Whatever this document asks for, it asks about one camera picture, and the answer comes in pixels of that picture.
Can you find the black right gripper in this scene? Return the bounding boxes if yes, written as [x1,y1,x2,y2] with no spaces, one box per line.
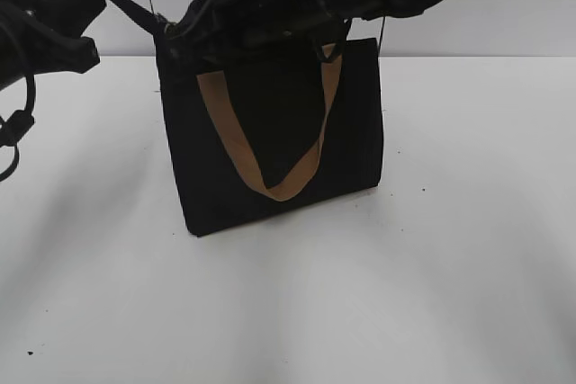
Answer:
[170,0,351,65]

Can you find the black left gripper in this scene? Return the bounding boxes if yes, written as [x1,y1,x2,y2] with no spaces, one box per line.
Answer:
[1,0,164,74]

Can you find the black tote bag tan handles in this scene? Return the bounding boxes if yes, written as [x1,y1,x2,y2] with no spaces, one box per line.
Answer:
[157,38,383,237]

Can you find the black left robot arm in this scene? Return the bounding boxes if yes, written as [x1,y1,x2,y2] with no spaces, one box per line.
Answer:
[1,0,162,88]

